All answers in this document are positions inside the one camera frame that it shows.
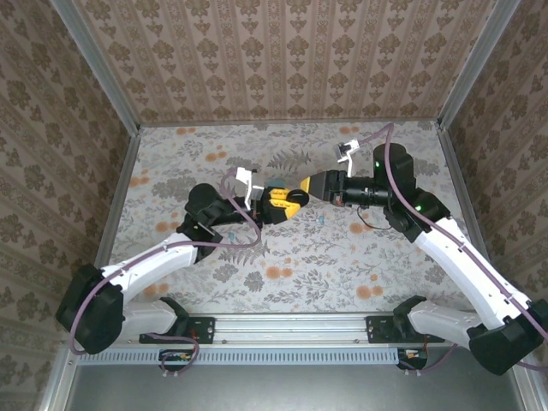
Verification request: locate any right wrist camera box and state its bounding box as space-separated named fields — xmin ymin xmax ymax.
xmin=334 ymin=137 xmax=360 ymax=177

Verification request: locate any short aluminium frame upright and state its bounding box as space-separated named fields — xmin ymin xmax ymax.
xmin=38 ymin=333 xmax=82 ymax=411
xmin=511 ymin=367 xmax=540 ymax=411

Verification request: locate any aluminium frame post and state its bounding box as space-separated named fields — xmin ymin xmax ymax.
xmin=437 ymin=0 xmax=521 ymax=129
xmin=47 ymin=0 xmax=142 ymax=132

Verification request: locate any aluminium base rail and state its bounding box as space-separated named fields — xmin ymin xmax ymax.
xmin=63 ymin=312 xmax=526 ymax=346

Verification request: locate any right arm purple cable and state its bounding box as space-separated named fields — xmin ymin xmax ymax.
xmin=354 ymin=122 xmax=548 ymax=378

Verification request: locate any thin aluminium table edge rail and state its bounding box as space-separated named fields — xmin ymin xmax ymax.
xmin=139 ymin=119 xmax=442 ymax=128

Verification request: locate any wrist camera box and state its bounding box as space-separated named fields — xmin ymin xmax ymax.
xmin=334 ymin=137 xmax=360 ymax=177
xmin=234 ymin=166 xmax=265 ymax=211

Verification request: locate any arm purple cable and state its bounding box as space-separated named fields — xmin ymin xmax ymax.
xmin=68 ymin=170 xmax=265 ymax=378
xmin=354 ymin=122 xmax=548 ymax=378

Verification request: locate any aluminium table side rail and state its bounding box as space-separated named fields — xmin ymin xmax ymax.
xmin=80 ymin=128 xmax=142 ymax=313
xmin=436 ymin=126 xmax=509 ymax=312

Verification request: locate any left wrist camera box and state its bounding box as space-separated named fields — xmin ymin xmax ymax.
xmin=234 ymin=166 xmax=265 ymax=211

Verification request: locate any grey slotted cable duct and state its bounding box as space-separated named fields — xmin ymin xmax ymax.
xmin=79 ymin=347 xmax=402 ymax=366

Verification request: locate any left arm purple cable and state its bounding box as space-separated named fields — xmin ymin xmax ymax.
xmin=68 ymin=170 xmax=265 ymax=378

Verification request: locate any small wired connector board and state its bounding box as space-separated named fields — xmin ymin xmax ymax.
xmin=397 ymin=348 xmax=429 ymax=369
xmin=158 ymin=348 xmax=194 ymax=365

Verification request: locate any grey steel sheet panel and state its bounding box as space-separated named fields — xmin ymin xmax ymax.
xmin=63 ymin=346 xmax=526 ymax=411

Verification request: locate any thin black cable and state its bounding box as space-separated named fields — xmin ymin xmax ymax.
xmin=355 ymin=205 xmax=393 ymax=230

